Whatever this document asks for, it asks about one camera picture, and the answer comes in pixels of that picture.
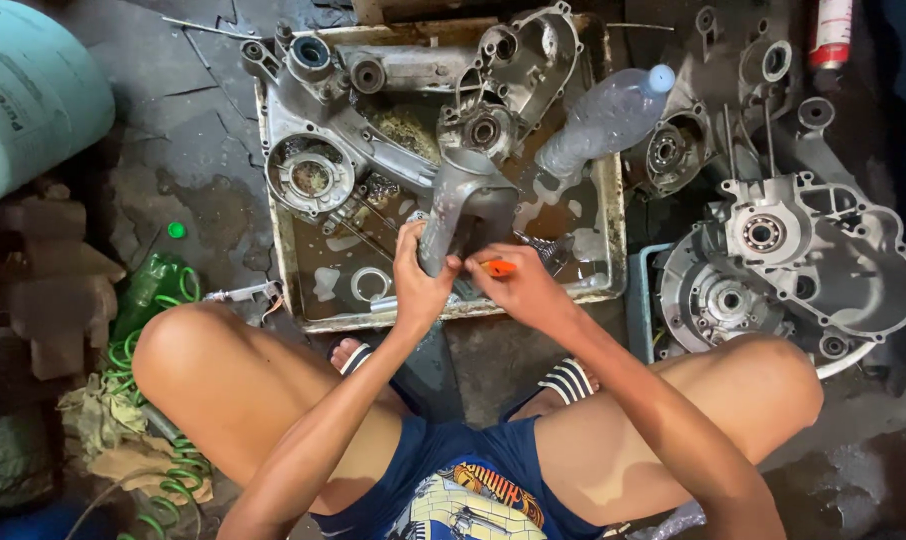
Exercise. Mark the heap of wooden blocks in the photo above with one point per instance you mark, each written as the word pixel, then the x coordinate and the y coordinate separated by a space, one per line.
pixel 55 285

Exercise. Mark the grey crankcase cover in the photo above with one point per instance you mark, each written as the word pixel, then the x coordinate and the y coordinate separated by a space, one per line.
pixel 532 52

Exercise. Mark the light blue gas cylinder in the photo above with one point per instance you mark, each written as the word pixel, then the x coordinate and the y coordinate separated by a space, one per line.
pixel 33 97

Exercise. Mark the rusty metal wash tray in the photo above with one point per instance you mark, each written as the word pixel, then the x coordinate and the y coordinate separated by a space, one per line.
pixel 573 225

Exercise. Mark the round grey engine casing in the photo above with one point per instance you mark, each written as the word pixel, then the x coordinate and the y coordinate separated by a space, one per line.
pixel 715 300

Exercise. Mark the green plastic bottle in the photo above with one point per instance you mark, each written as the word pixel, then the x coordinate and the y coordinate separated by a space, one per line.
pixel 147 289

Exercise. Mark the grey metal engine arm casing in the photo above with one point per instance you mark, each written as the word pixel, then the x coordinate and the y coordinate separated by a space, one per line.
pixel 464 202

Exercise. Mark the person's left hand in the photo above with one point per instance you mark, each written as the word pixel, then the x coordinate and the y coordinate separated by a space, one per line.
pixel 415 292

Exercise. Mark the small metal gear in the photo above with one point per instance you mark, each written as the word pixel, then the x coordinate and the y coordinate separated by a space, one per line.
pixel 549 251

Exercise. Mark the light grey crankcase with bearing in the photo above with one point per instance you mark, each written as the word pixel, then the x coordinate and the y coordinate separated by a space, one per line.
pixel 835 262

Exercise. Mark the person's left leg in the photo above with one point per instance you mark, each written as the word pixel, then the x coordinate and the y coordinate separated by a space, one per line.
pixel 228 390

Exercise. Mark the person's right hand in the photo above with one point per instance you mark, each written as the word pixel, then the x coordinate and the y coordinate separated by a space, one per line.
pixel 524 289

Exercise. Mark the blue printed shorts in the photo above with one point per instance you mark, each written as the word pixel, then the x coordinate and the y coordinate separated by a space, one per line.
pixel 468 465

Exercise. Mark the dark engine crankcase half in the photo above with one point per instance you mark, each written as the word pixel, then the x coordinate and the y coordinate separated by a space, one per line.
pixel 674 150

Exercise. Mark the clear plastic bottle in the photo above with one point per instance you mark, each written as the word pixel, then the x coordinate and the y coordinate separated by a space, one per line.
pixel 599 120

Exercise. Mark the striped sandal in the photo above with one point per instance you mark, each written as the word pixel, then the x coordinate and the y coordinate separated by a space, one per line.
pixel 355 358
pixel 567 379

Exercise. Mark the metal air blow gun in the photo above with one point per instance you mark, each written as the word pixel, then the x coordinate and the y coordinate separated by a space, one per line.
pixel 243 292

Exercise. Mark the green bottle cap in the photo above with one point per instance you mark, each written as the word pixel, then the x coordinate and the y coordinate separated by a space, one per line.
pixel 177 230

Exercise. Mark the person's right fingers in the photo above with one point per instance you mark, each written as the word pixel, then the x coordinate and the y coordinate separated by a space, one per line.
pixel 479 281

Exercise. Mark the person's leg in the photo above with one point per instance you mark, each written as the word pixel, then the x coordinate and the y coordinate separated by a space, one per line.
pixel 693 405
pixel 228 390

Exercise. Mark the person's right leg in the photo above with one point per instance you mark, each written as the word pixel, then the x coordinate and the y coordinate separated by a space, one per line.
pixel 693 405

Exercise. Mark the large grey engine crankcase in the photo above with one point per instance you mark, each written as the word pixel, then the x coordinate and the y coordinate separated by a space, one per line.
pixel 310 176

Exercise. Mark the red spray can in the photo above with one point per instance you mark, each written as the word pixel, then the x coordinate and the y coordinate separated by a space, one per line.
pixel 830 34

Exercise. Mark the blue plastic basket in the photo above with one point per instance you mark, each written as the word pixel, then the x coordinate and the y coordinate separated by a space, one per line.
pixel 637 307

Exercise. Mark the dirty beige rag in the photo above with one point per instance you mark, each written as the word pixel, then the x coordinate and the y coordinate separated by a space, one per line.
pixel 100 420

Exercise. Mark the thin metal rod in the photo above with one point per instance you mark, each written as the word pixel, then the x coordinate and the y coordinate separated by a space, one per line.
pixel 205 28

